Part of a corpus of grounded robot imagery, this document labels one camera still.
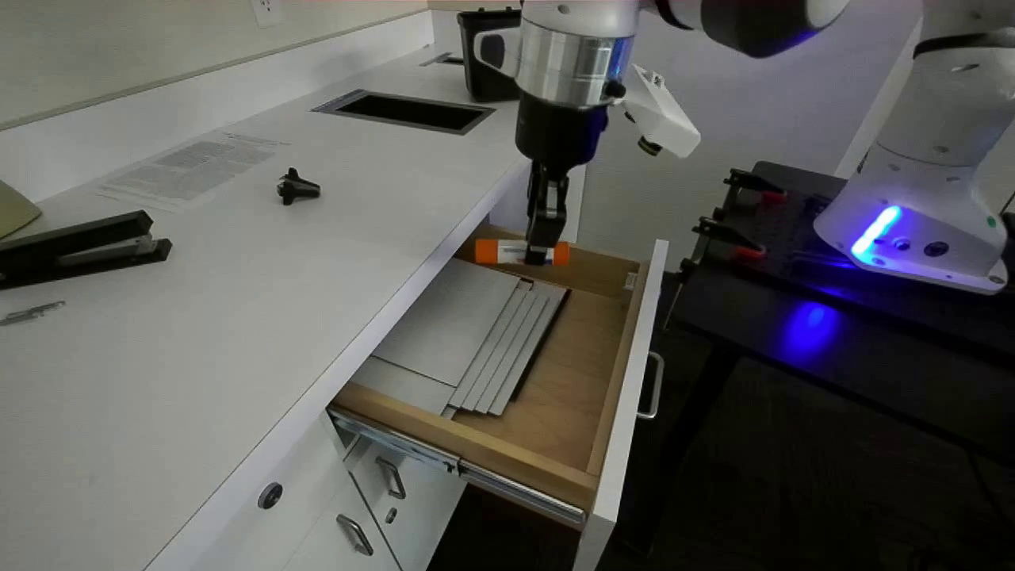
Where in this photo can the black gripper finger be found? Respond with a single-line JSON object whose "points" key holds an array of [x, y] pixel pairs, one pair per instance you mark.
{"points": [[534, 255], [552, 226]]}

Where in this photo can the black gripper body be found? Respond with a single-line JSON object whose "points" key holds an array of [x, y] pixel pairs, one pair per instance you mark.
{"points": [[558, 139]]}

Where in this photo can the orange capped glue stick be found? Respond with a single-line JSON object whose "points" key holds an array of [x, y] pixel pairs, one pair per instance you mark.
{"points": [[508, 250]]}

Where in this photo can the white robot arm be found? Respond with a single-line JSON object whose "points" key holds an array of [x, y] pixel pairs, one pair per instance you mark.
{"points": [[913, 209]]}

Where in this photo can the black landfill bin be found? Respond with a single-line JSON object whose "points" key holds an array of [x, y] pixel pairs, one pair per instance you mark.
{"points": [[483, 53]]}

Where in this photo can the open wooden drawer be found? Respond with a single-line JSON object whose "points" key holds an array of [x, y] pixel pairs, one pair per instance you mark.
{"points": [[562, 442]]}

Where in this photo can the grey hanging file folders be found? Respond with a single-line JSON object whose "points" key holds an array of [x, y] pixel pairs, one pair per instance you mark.
{"points": [[466, 342]]}

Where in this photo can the left red black clamp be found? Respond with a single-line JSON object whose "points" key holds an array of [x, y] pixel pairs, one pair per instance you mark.
{"points": [[743, 244]]}

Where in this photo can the red black clamp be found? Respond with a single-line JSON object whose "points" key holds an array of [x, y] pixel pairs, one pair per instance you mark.
{"points": [[743, 244], [753, 182]]}

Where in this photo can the right red black clamp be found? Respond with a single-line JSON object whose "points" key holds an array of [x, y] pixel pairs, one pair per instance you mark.
{"points": [[753, 182]]}

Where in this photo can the small black binder clip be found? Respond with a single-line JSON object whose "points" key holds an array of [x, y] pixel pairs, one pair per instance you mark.
{"points": [[295, 188]]}

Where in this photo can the black robot table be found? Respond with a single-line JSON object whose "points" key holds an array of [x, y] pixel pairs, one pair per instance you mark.
{"points": [[824, 419]]}

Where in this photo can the printed white paper sheet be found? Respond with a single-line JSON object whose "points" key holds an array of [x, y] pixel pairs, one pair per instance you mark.
{"points": [[194, 168]]}

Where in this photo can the black stapler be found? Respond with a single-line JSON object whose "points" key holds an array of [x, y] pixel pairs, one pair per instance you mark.
{"points": [[80, 247]]}

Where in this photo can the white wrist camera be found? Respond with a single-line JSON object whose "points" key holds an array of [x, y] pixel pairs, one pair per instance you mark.
{"points": [[657, 118]]}

